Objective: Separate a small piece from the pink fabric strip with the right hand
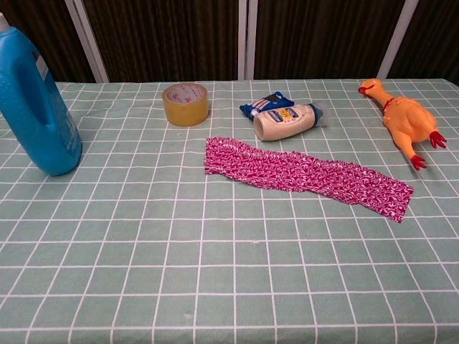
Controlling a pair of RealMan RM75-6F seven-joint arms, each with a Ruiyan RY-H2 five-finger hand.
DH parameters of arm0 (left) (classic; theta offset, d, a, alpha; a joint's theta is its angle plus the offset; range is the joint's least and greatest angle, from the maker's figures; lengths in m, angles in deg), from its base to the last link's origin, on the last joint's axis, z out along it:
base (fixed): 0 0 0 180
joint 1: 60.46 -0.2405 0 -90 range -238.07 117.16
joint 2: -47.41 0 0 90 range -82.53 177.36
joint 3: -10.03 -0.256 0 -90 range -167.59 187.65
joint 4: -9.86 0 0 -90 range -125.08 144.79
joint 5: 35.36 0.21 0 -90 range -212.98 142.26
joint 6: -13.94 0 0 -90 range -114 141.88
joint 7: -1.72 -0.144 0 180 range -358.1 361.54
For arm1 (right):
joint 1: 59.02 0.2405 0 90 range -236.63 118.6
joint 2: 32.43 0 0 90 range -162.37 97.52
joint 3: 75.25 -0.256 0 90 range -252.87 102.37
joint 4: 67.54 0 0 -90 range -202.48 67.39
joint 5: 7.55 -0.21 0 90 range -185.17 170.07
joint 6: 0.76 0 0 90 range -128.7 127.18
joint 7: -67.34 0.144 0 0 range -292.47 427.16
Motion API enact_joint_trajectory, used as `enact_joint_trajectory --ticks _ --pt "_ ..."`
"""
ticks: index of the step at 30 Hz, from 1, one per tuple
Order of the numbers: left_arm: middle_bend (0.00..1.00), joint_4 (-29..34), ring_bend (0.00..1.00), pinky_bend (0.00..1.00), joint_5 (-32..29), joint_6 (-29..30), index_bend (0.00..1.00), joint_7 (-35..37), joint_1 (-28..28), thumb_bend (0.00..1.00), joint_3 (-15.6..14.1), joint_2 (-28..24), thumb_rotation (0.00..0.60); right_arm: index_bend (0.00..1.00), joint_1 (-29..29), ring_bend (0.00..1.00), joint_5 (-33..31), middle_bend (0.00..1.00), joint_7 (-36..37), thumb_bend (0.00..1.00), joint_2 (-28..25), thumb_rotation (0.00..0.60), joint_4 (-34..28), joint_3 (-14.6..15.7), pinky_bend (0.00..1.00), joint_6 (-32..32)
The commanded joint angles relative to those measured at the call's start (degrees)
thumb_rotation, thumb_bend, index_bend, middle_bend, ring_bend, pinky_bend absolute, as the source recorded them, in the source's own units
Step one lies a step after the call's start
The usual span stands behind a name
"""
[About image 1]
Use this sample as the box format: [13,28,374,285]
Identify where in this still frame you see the pink knitted cloth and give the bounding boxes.
[202,136,415,224]

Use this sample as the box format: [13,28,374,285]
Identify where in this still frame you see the cream mayonnaise squeeze bottle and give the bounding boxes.
[252,100,330,142]

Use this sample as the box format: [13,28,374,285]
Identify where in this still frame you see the clear packing tape roll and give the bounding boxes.
[161,82,210,128]

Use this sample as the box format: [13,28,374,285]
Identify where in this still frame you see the blue snack packet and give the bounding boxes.
[239,92,288,121]

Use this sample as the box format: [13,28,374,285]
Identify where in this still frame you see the green checked tablecloth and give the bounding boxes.
[0,79,459,344]

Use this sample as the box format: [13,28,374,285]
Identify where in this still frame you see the blue detergent bottle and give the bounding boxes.
[0,12,83,177]

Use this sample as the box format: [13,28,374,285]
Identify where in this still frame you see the orange rubber chicken toy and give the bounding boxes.
[358,78,448,171]

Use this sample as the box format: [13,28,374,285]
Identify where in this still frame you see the white screen frame post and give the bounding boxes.
[237,0,258,81]
[73,0,110,83]
[376,0,420,80]

